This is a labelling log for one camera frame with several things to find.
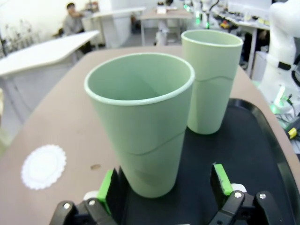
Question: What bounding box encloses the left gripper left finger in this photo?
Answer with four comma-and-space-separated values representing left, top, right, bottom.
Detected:
52, 165, 129, 225

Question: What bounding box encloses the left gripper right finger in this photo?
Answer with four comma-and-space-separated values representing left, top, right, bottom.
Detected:
210, 163, 282, 225

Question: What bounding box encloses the mint green plastic cup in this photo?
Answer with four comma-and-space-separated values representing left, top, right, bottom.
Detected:
83, 52, 196, 199
180, 29, 244, 135

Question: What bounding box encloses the white scalloped paper coaster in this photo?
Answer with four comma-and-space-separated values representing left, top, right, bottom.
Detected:
20, 144, 67, 190

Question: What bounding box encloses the black plastic serving tray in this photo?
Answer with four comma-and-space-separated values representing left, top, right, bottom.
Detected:
114, 97, 300, 225

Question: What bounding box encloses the large white table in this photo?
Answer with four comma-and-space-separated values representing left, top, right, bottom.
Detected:
0, 30, 101, 122

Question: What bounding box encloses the seated person in grey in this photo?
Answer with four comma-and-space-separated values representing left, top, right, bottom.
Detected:
53, 2, 93, 54

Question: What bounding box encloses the brown-top background table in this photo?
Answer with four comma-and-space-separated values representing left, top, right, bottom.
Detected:
140, 7, 193, 46

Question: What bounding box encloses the yellow cable tag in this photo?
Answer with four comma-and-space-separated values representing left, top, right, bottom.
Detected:
287, 127, 299, 139

